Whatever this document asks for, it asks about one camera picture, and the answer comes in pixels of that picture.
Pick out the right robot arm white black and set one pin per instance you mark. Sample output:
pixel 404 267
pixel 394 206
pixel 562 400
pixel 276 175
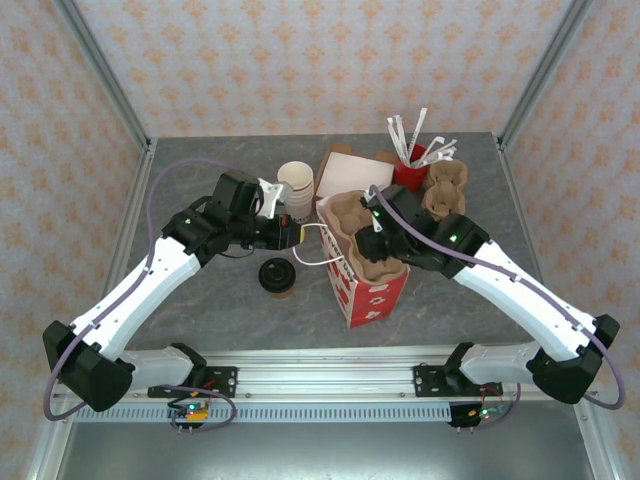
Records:
pixel 525 295

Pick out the brown pulp cup carrier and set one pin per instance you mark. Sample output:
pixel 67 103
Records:
pixel 350 215

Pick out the aluminium frame leg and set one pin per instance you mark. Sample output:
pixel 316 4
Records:
pixel 42 465
pixel 600 450

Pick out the paper takeout coffee cup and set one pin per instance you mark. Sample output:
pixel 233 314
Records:
pixel 283 295

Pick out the red straw holder cup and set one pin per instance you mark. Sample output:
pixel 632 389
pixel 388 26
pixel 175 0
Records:
pixel 407 175

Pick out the brown cardboard napkin tray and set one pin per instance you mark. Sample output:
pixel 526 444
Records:
pixel 340 148

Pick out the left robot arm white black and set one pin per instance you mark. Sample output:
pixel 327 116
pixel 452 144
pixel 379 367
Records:
pixel 140 285

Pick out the red white paper gift bag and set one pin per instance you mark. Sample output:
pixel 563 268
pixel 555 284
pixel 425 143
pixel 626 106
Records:
pixel 372 300

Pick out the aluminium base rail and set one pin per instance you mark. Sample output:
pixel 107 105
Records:
pixel 325 380

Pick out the small green circuit board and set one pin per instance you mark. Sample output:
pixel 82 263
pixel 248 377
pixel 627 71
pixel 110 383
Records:
pixel 192 412
pixel 487 412

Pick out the white paper-wrapped straw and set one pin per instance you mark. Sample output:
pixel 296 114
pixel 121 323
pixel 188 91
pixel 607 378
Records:
pixel 395 132
pixel 401 130
pixel 419 131
pixel 434 145
pixel 446 147

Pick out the grey sheet metal panel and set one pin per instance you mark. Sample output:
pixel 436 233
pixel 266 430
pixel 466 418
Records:
pixel 325 455

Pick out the aluminium frame post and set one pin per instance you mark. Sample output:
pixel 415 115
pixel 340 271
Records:
pixel 92 50
pixel 555 50

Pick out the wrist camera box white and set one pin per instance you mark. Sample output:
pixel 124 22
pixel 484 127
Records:
pixel 275 197
pixel 369 196

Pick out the black plastic cup lid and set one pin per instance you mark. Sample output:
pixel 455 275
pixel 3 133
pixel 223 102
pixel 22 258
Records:
pixel 277 274

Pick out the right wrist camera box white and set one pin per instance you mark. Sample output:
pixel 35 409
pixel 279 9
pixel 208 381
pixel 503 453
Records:
pixel 369 196

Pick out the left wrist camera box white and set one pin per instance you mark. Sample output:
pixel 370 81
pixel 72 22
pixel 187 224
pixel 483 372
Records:
pixel 275 197

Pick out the stack of white paper cups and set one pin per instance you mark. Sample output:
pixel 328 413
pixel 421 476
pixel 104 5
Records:
pixel 301 175

